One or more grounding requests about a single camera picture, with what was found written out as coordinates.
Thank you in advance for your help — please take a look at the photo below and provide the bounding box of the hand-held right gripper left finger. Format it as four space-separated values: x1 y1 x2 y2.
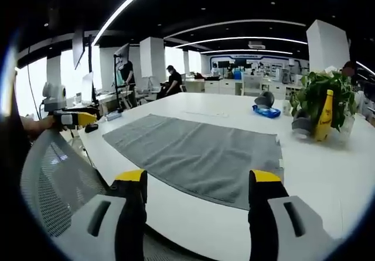
64 169 148 261

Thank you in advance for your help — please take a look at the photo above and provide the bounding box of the green potted plant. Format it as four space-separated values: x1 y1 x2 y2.
289 70 359 142

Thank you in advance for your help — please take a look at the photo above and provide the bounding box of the grey mesh office chair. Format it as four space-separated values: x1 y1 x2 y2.
19 128 118 261

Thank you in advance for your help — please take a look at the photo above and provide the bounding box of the grey round object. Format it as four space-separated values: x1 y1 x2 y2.
254 91 275 107

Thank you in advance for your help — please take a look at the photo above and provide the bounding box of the white cabinet row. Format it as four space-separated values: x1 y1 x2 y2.
183 78 288 100

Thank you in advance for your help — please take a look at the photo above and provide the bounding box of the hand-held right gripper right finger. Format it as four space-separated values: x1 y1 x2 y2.
248 169 342 261

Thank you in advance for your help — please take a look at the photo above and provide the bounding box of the black light stand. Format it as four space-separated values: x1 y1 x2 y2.
112 43 131 113

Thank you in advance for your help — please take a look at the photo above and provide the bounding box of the white table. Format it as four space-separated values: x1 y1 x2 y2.
78 92 375 261

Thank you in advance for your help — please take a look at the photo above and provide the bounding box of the grey towel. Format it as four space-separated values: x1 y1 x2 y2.
102 114 284 211

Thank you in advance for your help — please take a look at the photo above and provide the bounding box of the blue wet wipes pack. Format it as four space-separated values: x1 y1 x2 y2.
251 104 281 119

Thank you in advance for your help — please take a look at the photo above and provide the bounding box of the yellow bottle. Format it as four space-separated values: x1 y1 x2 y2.
312 89 335 142

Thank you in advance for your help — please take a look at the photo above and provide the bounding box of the person's left hand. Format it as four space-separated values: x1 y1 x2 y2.
19 115 69 141

